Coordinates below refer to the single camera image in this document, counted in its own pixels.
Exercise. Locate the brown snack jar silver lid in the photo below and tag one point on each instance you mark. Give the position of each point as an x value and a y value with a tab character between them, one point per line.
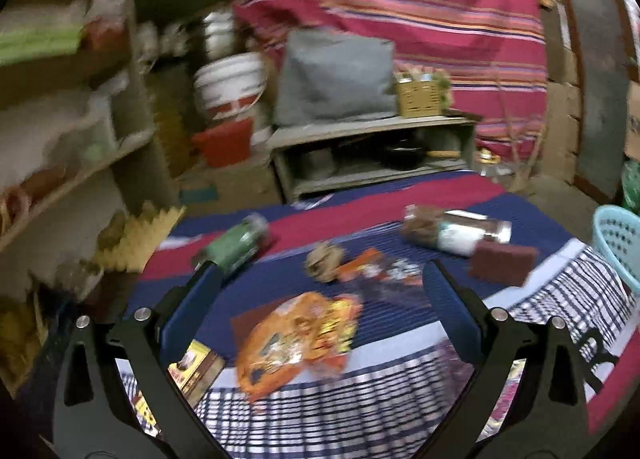
450	231

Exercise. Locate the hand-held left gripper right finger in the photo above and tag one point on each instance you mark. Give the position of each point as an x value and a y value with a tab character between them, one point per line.
450	311

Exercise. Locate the maroon sponge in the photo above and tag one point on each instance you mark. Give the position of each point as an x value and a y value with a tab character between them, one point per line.
502	263

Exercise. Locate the yellow portrait box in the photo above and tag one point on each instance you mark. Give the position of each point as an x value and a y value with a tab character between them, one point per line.
200	369

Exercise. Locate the red foil wrapper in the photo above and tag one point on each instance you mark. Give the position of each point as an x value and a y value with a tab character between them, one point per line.
360	264

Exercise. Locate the stainless steel stock pot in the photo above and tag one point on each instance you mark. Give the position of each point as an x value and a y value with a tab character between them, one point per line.
219	34

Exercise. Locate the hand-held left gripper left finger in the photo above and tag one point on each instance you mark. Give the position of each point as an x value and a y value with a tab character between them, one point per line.
192	311

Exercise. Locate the low wooden cabinet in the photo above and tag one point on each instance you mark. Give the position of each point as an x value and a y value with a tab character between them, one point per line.
320	134

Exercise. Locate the yellow egg carton tray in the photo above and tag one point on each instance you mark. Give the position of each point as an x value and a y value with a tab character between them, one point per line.
137	239

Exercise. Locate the stack of flattened cardboard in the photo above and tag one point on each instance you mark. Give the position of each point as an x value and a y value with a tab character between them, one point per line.
562	114

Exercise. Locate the wooden shelf unit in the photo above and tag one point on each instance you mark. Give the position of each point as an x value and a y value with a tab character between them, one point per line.
125	149

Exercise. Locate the small steel pot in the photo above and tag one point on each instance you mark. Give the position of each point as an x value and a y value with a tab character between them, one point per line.
317	164

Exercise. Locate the grey door wooden frame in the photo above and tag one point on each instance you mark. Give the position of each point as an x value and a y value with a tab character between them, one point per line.
595	64

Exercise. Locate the white plastic bucket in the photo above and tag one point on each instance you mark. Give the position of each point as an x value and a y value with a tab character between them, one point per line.
230	84

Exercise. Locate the small red plastic basket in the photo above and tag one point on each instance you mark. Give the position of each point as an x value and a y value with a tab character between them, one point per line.
102	35

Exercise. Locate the red plastic basin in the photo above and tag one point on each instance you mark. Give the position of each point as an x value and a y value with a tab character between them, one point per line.
224	144

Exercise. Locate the green label jar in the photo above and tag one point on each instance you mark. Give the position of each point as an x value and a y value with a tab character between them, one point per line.
232	244

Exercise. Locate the yellow chopstick holder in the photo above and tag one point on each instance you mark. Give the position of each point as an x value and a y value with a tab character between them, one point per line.
419	99

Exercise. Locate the grey cushion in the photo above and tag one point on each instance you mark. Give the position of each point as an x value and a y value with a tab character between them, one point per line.
335	79

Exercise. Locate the green plastic tray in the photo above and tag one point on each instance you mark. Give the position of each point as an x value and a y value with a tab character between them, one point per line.
40	44

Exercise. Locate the clear plastic wrapper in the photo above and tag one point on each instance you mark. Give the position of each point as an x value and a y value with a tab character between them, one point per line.
397	273

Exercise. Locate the black wok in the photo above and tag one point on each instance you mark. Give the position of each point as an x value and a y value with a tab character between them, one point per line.
404	155

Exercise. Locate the orange snack packet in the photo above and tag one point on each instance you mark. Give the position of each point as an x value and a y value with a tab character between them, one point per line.
290	339

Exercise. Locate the blue carton box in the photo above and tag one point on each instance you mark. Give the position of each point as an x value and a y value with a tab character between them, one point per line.
200	194

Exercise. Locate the brown cardboard box black print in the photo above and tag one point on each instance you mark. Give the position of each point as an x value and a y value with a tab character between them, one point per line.
633	119

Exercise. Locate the light blue plastic basket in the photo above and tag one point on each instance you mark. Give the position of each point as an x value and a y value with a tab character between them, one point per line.
617	234

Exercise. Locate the brown paper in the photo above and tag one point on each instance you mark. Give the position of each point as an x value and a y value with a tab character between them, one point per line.
325	261

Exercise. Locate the green plastic bag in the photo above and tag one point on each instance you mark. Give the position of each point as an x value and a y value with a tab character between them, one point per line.
632	186

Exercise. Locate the dark brown pad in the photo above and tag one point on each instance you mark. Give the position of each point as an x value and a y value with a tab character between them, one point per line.
250	321

